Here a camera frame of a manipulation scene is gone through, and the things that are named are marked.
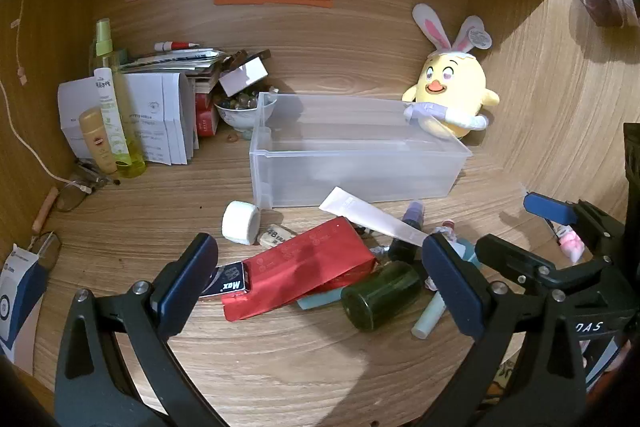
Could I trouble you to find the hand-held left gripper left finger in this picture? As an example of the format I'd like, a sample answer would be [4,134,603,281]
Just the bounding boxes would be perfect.
[54,233,221,427]

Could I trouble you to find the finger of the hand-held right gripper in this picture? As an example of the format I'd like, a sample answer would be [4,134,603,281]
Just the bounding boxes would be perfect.
[475,234,613,297]
[524,192,626,258]

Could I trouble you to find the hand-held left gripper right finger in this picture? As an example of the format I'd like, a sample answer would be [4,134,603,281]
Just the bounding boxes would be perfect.
[415,234,587,427]

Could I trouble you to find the slender mint green tube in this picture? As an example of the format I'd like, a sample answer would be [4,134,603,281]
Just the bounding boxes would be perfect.
[411,291,447,340]

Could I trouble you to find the dark green bottle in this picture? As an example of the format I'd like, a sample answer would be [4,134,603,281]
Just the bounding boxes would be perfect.
[341,261,422,333]

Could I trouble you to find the small purple-capped bottle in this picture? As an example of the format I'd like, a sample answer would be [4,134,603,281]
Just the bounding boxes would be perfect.
[387,201,426,263]

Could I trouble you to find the white cosmetic tube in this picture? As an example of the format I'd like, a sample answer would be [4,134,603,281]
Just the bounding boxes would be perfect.
[319,187,431,247]

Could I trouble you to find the red foil pouch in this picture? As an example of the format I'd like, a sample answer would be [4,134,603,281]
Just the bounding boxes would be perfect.
[221,216,377,322]

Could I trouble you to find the clear plastic bin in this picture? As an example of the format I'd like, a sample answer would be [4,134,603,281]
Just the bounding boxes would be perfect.
[248,92,473,210]

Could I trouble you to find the black staples box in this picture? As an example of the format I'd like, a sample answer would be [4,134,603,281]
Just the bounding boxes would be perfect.
[200,261,252,299]

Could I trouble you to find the silver clip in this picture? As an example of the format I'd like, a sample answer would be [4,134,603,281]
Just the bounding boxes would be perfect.
[425,219,458,248]

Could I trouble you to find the beige sleeved eraser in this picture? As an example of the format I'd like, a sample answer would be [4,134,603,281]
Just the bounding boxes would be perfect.
[256,224,297,249]

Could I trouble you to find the eyeglasses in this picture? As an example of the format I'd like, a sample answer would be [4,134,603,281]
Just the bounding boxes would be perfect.
[54,159,111,212]

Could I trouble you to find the teal paper sheet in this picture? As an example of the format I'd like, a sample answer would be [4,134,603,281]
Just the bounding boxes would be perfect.
[296,291,343,309]

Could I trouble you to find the yellow-green spray bottle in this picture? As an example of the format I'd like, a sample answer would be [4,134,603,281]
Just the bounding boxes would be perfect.
[90,18,147,178]

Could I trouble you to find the wooden stick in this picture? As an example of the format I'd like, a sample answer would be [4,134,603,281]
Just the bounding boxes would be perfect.
[32,187,60,233]

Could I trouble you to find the pile of books and boxes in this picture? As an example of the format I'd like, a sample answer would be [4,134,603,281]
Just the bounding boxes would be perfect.
[57,72,196,166]

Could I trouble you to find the yellow chick plush toy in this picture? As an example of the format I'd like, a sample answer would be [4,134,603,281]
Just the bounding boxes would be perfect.
[401,3,501,140]

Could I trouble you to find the blue and white box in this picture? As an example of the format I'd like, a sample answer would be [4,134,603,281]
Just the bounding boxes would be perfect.
[0,243,48,363]

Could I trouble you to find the ceramic bowl of stones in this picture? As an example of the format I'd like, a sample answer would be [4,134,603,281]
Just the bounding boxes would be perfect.
[214,91,277,132]

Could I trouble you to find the white lotion tube bottle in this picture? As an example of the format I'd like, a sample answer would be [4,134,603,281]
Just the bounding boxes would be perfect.
[93,67,131,165]

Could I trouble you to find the small white box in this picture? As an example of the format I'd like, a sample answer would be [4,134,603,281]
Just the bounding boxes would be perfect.
[218,52,271,96]

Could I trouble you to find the stack of booklets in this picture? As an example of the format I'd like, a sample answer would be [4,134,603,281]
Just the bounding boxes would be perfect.
[120,48,226,80]

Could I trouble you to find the red and white marker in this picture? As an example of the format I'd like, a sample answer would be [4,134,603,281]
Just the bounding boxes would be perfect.
[154,40,200,52]

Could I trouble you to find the white cable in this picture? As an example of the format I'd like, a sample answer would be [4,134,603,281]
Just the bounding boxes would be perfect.
[0,79,93,194]

